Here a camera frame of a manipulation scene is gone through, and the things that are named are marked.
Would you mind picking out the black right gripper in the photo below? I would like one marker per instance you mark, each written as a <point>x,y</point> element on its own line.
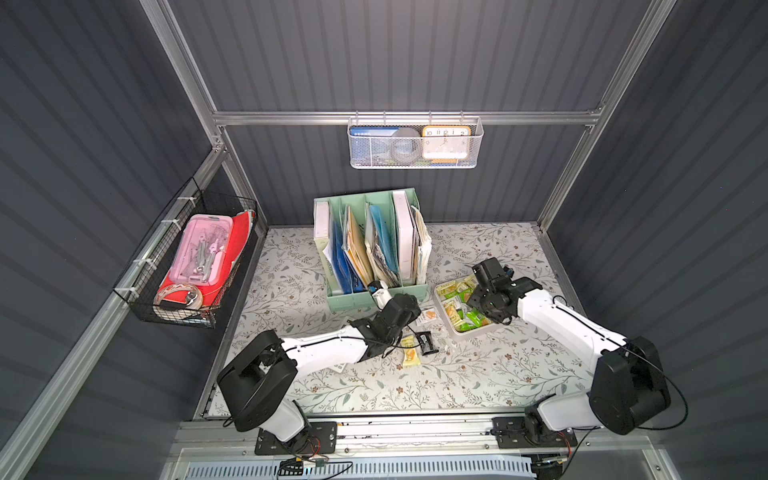
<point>488,306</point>

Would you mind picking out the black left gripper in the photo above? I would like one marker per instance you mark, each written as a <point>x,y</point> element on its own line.
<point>422,342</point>

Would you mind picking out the yellow cookie packet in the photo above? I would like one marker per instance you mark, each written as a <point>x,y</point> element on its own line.
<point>410,346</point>

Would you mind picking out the white plastic storage box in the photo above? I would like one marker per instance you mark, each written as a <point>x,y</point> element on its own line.
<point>462,321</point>

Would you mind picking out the black cookie packet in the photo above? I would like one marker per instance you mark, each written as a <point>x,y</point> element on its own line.
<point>426,343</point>

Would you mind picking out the clear cookie packet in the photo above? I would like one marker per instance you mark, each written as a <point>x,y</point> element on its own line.
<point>427,318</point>

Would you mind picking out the mint green file organizer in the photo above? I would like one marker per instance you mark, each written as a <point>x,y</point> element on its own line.
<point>368,227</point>

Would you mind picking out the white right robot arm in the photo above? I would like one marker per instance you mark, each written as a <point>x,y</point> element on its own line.
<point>628,384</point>

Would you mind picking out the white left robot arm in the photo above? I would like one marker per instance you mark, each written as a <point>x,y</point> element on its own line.
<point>256,382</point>

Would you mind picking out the blue box in basket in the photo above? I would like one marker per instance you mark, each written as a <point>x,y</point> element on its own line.
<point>370,146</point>

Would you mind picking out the blue folder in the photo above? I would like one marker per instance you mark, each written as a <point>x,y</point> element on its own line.
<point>347,277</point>

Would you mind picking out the yellow white alarm clock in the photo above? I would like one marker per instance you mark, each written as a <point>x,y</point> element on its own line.
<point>446,143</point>

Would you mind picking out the grey tape roll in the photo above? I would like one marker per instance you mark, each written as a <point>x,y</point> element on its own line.
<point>405,146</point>

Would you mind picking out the clear tape roll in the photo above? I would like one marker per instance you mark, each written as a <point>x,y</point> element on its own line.
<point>184,296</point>

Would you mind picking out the pink plastic pencil case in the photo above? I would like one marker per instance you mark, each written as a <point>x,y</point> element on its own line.
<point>200,254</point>

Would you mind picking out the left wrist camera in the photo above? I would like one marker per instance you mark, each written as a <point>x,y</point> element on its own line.
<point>380,293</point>

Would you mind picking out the white wire wall basket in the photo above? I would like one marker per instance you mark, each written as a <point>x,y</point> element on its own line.
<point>418,123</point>

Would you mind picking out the black wire side basket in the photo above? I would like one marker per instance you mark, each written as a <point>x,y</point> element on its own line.
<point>148,270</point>

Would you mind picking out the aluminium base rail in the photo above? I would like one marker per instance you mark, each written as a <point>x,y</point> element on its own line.
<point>409,434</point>

